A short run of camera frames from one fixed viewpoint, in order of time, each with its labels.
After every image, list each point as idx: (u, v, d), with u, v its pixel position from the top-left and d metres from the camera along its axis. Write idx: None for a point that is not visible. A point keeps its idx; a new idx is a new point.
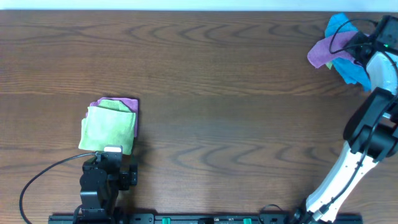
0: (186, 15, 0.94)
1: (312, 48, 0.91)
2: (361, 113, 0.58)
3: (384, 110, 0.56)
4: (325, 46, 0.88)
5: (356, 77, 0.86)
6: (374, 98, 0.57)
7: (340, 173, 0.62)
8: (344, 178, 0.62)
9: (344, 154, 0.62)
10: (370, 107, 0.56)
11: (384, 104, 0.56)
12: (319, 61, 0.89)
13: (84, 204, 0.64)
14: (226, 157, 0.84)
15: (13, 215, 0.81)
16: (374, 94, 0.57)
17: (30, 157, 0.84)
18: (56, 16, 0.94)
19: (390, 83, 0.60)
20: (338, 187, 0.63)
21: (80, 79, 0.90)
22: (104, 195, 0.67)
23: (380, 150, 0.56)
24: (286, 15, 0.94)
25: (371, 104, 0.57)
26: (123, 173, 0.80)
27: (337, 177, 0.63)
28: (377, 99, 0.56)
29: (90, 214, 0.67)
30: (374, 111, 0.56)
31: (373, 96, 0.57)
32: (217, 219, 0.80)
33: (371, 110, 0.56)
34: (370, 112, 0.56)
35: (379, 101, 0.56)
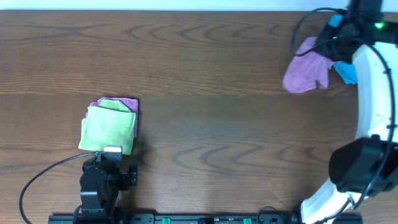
0: (186, 15, 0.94)
1: (286, 83, 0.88)
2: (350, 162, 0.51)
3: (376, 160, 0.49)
4: (295, 65, 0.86)
5: (354, 78, 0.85)
6: (364, 152, 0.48)
7: (330, 202, 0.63)
8: (336, 203, 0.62)
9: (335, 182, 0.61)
10: (359, 162, 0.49)
11: (375, 155, 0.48)
12: (307, 85, 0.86)
13: (84, 203, 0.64)
14: (226, 156, 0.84)
15: (13, 215, 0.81)
16: (362, 145, 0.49)
17: (30, 157, 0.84)
18: (56, 15, 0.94)
19: (380, 115, 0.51)
20: (331, 209, 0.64)
21: (80, 79, 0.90)
22: (103, 195, 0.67)
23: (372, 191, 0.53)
24: (286, 15, 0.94)
25: (360, 158, 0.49)
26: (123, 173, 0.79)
27: (329, 201, 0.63)
28: (369, 152, 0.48)
29: (91, 214, 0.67)
30: (364, 164, 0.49)
31: (360, 148, 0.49)
32: (217, 219, 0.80)
33: (361, 165, 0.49)
34: (360, 166, 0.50)
35: (372, 153, 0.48)
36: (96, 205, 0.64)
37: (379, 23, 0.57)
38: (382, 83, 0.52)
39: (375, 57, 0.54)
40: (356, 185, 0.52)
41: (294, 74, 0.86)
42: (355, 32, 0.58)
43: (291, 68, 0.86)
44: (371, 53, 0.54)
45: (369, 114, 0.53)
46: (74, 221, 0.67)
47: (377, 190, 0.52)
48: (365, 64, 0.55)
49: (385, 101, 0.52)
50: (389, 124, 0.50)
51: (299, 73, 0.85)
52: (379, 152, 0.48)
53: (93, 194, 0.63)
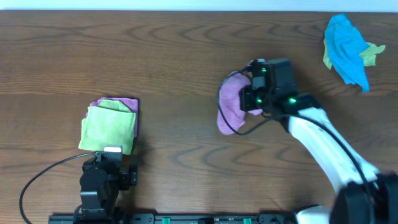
0: (186, 15, 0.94)
1: (222, 129, 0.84)
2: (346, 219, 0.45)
3: (366, 204, 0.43)
4: (226, 109, 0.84)
5: (354, 78, 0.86)
6: (349, 203, 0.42)
7: None
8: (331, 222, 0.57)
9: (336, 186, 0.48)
10: (350, 212, 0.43)
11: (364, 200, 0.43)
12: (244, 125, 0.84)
13: (84, 203, 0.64)
14: (226, 156, 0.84)
15: (13, 215, 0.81)
16: (345, 195, 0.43)
17: (30, 157, 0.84)
18: (56, 15, 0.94)
19: (342, 163, 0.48)
20: None
21: (80, 79, 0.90)
22: (103, 195, 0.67)
23: None
24: (286, 15, 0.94)
25: (351, 210, 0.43)
26: (122, 173, 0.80)
27: None
28: (356, 200, 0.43)
29: (91, 214, 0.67)
30: (358, 214, 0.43)
31: (345, 198, 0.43)
32: (217, 219, 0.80)
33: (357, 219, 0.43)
34: (356, 219, 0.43)
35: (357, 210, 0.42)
36: (96, 205, 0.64)
37: (293, 99, 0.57)
38: (323, 138, 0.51)
39: (305, 124, 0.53)
40: None
41: (228, 118, 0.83)
42: (279, 114, 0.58)
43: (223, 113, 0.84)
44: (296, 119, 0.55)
45: (331, 162, 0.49)
46: (74, 220, 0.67)
47: None
48: (304, 131, 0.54)
49: (331, 147, 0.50)
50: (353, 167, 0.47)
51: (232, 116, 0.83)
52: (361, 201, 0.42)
53: (93, 195, 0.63)
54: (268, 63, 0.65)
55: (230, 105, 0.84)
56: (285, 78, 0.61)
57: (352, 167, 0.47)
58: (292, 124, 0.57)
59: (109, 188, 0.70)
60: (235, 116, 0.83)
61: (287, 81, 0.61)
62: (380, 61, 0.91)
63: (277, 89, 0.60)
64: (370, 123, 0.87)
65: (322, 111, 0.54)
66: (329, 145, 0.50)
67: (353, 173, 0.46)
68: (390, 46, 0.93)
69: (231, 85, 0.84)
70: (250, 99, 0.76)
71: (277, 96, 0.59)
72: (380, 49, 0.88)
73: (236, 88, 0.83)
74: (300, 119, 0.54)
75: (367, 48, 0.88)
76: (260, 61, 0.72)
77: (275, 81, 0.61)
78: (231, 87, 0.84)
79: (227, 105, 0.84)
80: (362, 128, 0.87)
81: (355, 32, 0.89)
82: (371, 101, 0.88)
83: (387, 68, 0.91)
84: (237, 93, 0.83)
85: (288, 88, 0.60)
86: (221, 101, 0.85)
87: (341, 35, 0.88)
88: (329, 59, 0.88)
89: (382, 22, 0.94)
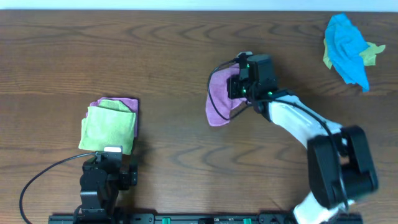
0: (186, 15, 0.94)
1: (211, 116, 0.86)
2: (318, 172, 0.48)
3: (333, 152, 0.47)
4: (215, 96, 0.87)
5: (355, 78, 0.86)
6: (318, 150, 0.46)
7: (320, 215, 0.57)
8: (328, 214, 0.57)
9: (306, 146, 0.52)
10: (321, 161, 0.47)
11: (331, 149, 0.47)
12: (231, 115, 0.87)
13: (84, 203, 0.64)
14: (226, 156, 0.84)
15: (13, 215, 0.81)
16: (313, 145, 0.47)
17: (30, 157, 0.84)
18: (56, 15, 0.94)
19: (311, 126, 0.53)
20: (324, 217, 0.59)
21: (80, 79, 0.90)
22: (103, 195, 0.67)
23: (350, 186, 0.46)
24: (286, 15, 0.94)
25: (320, 159, 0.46)
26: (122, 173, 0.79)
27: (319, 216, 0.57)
28: (323, 148, 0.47)
29: (91, 214, 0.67)
30: (327, 162, 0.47)
31: (313, 149, 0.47)
32: (217, 219, 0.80)
33: (326, 166, 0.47)
34: (325, 164, 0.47)
35: (326, 155, 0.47)
36: (96, 205, 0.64)
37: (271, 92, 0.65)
38: (295, 111, 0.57)
39: (280, 104, 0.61)
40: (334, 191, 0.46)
41: (216, 105, 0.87)
42: (261, 106, 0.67)
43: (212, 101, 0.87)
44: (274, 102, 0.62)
45: (301, 129, 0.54)
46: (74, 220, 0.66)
47: (352, 188, 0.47)
48: (280, 112, 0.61)
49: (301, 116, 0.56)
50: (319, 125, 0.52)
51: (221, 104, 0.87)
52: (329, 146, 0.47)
53: (94, 195, 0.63)
54: (252, 58, 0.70)
55: (219, 93, 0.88)
56: (267, 73, 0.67)
57: (319, 126, 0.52)
58: (271, 111, 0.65)
59: (109, 188, 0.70)
60: (224, 101, 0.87)
61: (268, 76, 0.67)
62: (380, 61, 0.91)
63: (259, 84, 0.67)
64: (370, 123, 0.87)
65: (296, 98, 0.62)
66: (299, 116, 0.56)
67: (319, 130, 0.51)
68: (391, 46, 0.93)
69: (221, 73, 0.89)
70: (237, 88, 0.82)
71: (259, 90, 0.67)
72: (379, 49, 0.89)
73: (226, 75, 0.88)
74: (275, 104, 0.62)
75: (367, 47, 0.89)
76: (248, 55, 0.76)
77: (257, 76, 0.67)
78: (222, 76, 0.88)
79: (216, 93, 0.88)
80: (362, 127, 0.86)
81: (355, 32, 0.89)
82: (372, 101, 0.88)
83: (388, 68, 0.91)
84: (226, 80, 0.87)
85: (268, 83, 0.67)
86: (210, 86, 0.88)
87: (341, 35, 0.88)
88: (329, 59, 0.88)
89: (382, 22, 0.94)
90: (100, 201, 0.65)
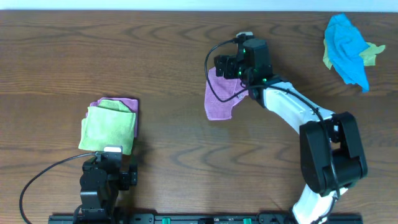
0: (186, 15, 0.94)
1: (208, 110, 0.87)
2: (309, 158, 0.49)
3: (324, 139, 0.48)
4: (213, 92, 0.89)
5: (354, 78, 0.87)
6: (309, 137, 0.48)
7: (317, 204, 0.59)
8: (324, 203, 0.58)
9: None
10: (312, 147, 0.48)
11: (322, 135, 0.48)
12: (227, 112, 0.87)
13: (84, 204, 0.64)
14: (226, 156, 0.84)
15: (13, 215, 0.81)
16: (306, 133, 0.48)
17: (30, 157, 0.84)
18: (56, 16, 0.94)
19: (303, 112, 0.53)
20: (321, 209, 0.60)
21: (80, 79, 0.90)
22: (103, 195, 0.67)
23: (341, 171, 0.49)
24: (286, 16, 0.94)
25: (312, 146, 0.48)
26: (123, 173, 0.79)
27: (316, 205, 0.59)
28: (314, 135, 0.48)
29: (91, 214, 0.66)
30: (318, 149, 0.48)
31: (305, 135, 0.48)
32: (217, 219, 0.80)
33: (319, 152, 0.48)
34: (317, 150, 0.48)
35: (318, 142, 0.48)
36: (96, 205, 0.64)
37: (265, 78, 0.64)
38: (287, 96, 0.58)
39: (273, 90, 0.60)
40: (326, 177, 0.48)
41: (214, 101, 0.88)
42: (255, 93, 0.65)
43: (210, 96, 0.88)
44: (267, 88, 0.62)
45: (295, 116, 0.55)
46: (74, 220, 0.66)
47: (342, 173, 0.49)
48: (272, 98, 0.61)
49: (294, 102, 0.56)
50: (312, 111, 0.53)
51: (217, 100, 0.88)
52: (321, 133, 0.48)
53: (94, 195, 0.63)
54: (249, 43, 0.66)
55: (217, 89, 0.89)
56: (263, 59, 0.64)
57: (311, 112, 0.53)
58: (263, 97, 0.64)
59: (109, 188, 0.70)
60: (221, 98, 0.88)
61: (264, 61, 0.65)
62: (380, 61, 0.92)
63: (254, 70, 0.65)
64: (370, 123, 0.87)
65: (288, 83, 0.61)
66: (291, 102, 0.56)
67: (312, 116, 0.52)
68: (390, 46, 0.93)
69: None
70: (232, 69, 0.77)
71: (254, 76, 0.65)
72: (380, 49, 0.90)
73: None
74: (268, 91, 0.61)
75: (367, 48, 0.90)
76: (247, 36, 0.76)
77: (254, 61, 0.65)
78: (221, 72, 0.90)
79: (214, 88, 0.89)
80: (362, 127, 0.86)
81: (355, 32, 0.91)
82: (371, 101, 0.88)
83: (387, 68, 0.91)
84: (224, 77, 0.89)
85: (265, 68, 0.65)
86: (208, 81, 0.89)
87: (341, 35, 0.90)
88: (329, 59, 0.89)
89: (382, 22, 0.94)
90: (100, 201, 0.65)
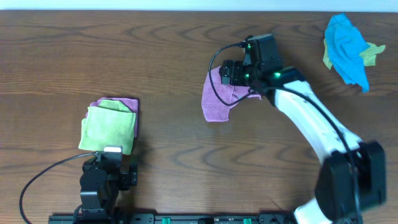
0: (186, 15, 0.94)
1: (206, 111, 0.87)
2: (331, 191, 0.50)
3: (349, 172, 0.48)
4: (211, 93, 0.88)
5: (354, 78, 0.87)
6: (334, 172, 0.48)
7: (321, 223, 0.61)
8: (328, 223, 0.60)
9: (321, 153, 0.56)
10: (337, 181, 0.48)
11: (347, 168, 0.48)
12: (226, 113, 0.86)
13: (84, 204, 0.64)
14: (226, 156, 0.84)
15: (13, 215, 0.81)
16: (331, 167, 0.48)
17: (30, 157, 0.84)
18: (56, 16, 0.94)
19: (327, 134, 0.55)
20: None
21: (80, 79, 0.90)
22: (103, 195, 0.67)
23: (362, 204, 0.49)
24: (286, 15, 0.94)
25: (336, 180, 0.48)
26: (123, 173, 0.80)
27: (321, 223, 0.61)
28: (340, 169, 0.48)
29: (91, 214, 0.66)
30: (343, 183, 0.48)
31: (330, 170, 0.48)
32: (217, 219, 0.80)
33: (342, 186, 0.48)
34: (341, 184, 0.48)
35: (343, 176, 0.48)
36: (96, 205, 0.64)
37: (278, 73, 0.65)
38: (308, 108, 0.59)
39: (291, 96, 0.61)
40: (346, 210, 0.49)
41: (212, 102, 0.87)
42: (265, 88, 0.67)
43: (208, 97, 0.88)
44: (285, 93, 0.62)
45: (315, 132, 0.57)
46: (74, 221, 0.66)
47: (363, 205, 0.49)
48: (290, 104, 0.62)
49: (315, 117, 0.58)
50: (336, 136, 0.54)
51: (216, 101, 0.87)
52: (346, 168, 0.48)
53: (93, 195, 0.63)
54: (254, 38, 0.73)
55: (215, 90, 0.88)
56: (270, 52, 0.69)
57: (336, 138, 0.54)
58: (276, 96, 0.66)
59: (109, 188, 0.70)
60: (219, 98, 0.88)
61: (272, 55, 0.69)
62: (380, 61, 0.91)
63: (262, 63, 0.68)
64: (370, 123, 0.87)
65: (306, 85, 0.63)
66: (311, 116, 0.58)
67: (336, 141, 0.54)
68: (390, 46, 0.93)
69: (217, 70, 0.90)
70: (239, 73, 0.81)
71: (263, 70, 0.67)
72: (380, 49, 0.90)
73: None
74: (284, 91, 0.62)
75: (367, 48, 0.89)
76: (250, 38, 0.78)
77: (260, 56, 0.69)
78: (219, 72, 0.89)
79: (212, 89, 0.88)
80: (362, 127, 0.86)
81: (355, 32, 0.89)
82: (371, 101, 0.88)
83: (387, 68, 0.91)
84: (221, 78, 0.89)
85: (273, 61, 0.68)
86: (206, 83, 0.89)
87: (341, 35, 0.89)
88: (329, 59, 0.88)
89: (382, 22, 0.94)
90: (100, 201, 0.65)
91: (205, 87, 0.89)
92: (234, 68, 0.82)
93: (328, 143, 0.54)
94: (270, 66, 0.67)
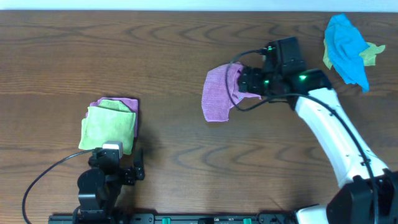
0: (186, 15, 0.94)
1: (206, 111, 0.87)
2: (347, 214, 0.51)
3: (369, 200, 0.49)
4: (211, 93, 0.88)
5: (354, 78, 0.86)
6: (356, 200, 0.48)
7: None
8: None
9: (342, 172, 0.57)
10: (356, 208, 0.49)
11: (369, 198, 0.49)
12: (226, 113, 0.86)
13: (83, 205, 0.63)
14: (226, 156, 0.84)
15: (12, 215, 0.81)
16: (352, 195, 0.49)
17: (29, 157, 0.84)
18: (56, 16, 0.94)
19: (351, 156, 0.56)
20: None
21: (80, 79, 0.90)
22: (102, 196, 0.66)
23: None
24: (286, 16, 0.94)
25: (355, 208, 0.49)
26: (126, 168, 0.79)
27: None
28: (360, 196, 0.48)
29: (90, 215, 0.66)
30: (362, 210, 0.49)
31: (352, 197, 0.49)
32: (217, 219, 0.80)
33: (359, 212, 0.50)
34: (359, 210, 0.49)
35: (362, 203, 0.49)
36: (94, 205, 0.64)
37: (303, 75, 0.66)
38: (334, 124, 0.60)
39: (316, 107, 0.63)
40: None
41: (212, 102, 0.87)
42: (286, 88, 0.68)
43: (208, 97, 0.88)
44: (311, 104, 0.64)
45: (339, 151, 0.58)
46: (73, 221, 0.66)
47: None
48: (314, 115, 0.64)
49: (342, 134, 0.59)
50: (361, 160, 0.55)
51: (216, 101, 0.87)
52: (367, 195, 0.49)
53: (91, 196, 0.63)
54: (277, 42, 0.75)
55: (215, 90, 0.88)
56: (293, 55, 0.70)
57: (360, 162, 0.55)
58: (298, 102, 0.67)
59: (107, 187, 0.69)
60: (219, 98, 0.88)
61: (295, 58, 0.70)
62: (380, 61, 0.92)
63: (285, 65, 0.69)
64: (371, 122, 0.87)
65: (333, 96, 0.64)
66: (336, 132, 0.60)
67: (360, 165, 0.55)
68: (390, 46, 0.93)
69: (217, 70, 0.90)
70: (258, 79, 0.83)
71: (285, 72, 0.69)
72: (380, 49, 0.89)
73: (222, 72, 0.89)
74: (309, 99, 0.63)
75: (367, 48, 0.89)
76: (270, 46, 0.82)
77: (283, 57, 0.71)
78: (219, 72, 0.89)
79: (212, 89, 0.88)
80: (362, 127, 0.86)
81: (354, 32, 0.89)
82: (371, 101, 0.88)
83: (387, 68, 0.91)
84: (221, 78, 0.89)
85: (296, 64, 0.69)
86: (206, 83, 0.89)
87: (341, 35, 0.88)
88: (329, 59, 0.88)
89: (382, 22, 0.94)
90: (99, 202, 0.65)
91: (205, 87, 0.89)
92: (254, 75, 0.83)
93: (351, 165, 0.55)
94: (293, 68, 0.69)
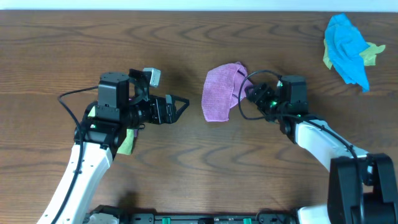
0: (186, 15, 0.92)
1: (206, 111, 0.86)
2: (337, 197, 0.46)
3: (356, 175, 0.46)
4: (211, 93, 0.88)
5: (355, 78, 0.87)
6: (342, 174, 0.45)
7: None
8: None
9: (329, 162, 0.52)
10: (342, 183, 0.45)
11: (353, 172, 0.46)
12: (226, 113, 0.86)
13: (101, 95, 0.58)
14: (226, 157, 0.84)
15: (15, 214, 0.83)
16: (336, 166, 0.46)
17: (30, 157, 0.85)
18: (55, 15, 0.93)
19: (336, 147, 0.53)
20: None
21: (80, 79, 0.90)
22: (123, 99, 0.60)
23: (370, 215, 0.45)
24: (288, 15, 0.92)
25: (341, 180, 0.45)
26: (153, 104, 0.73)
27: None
28: (344, 168, 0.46)
29: (104, 114, 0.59)
30: (349, 184, 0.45)
31: (336, 168, 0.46)
32: (217, 219, 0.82)
33: (347, 187, 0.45)
34: (346, 186, 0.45)
35: (347, 177, 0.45)
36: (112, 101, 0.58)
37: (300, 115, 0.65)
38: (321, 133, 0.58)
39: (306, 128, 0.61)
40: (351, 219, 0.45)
41: (211, 102, 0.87)
42: (288, 127, 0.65)
43: (208, 97, 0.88)
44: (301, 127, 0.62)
45: (325, 149, 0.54)
46: (86, 114, 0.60)
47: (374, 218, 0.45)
48: (306, 134, 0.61)
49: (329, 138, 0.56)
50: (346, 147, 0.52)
51: (216, 101, 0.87)
52: (351, 168, 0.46)
53: (112, 89, 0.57)
54: (287, 78, 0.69)
55: (215, 90, 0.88)
56: (300, 96, 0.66)
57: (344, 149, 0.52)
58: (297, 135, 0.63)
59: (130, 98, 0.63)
60: (219, 98, 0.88)
61: (301, 98, 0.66)
62: (381, 61, 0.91)
63: (289, 105, 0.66)
64: (369, 123, 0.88)
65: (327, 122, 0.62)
66: (324, 137, 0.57)
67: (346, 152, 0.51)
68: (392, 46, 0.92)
69: (217, 69, 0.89)
70: (268, 97, 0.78)
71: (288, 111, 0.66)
72: (380, 49, 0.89)
73: (221, 72, 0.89)
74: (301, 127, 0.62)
75: (367, 48, 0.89)
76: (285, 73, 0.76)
77: (289, 96, 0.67)
78: (219, 73, 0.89)
79: (212, 89, 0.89)
80: (359, 129, 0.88)
81: (355, 32, 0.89)
82: (370, 101, 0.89)
83: (388, 68, 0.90)
84: (221, 78, 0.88)
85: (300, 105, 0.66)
86: (206, 83, 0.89)
87: (341, 35, 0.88)
88: (329, 59, 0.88)
89: (385, 22, 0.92)
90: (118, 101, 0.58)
91: (205, 87, 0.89)
92: (265, 92, 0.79)
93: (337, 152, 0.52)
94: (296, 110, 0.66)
